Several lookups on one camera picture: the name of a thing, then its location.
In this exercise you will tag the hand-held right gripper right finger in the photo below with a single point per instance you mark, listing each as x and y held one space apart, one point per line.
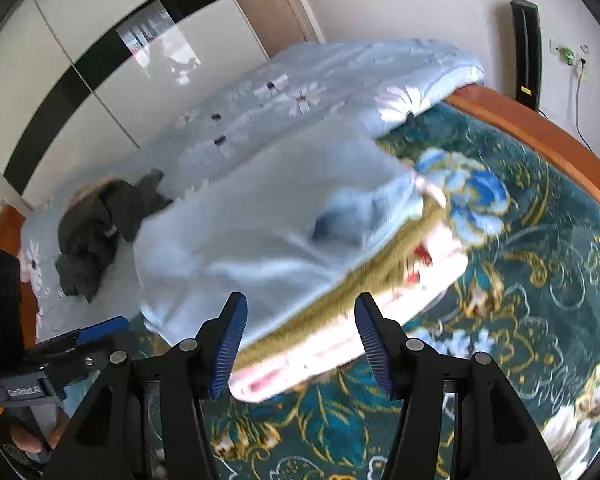
372 345

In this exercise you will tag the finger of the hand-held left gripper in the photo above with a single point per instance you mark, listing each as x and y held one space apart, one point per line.
80 365
102 329

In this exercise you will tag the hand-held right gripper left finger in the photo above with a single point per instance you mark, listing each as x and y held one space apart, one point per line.
230 350

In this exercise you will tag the pink white garment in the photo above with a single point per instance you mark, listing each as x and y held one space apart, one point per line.
330 350

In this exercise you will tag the olive green garment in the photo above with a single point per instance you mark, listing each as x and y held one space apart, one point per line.
340 290

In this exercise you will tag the light blue garment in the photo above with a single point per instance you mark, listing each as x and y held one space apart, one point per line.
255 235

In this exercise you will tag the person's left hand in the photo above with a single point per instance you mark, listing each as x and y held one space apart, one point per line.
27 444

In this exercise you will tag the dark grey garment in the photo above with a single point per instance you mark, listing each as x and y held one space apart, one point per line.
85 245

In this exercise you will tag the tan garment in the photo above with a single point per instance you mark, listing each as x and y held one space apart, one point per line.
87 191

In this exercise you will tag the teal floral blanket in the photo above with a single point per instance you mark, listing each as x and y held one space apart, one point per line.
530 260

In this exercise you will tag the white wardrobe with black stripe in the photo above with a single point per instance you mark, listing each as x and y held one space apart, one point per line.
105 10

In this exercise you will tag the black tall appliance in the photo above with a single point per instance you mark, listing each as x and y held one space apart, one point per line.
526 50

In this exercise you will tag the beige wooden door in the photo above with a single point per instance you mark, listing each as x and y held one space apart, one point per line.
275 0

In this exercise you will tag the wall socket with green plug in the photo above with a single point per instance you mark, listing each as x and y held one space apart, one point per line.
566 54

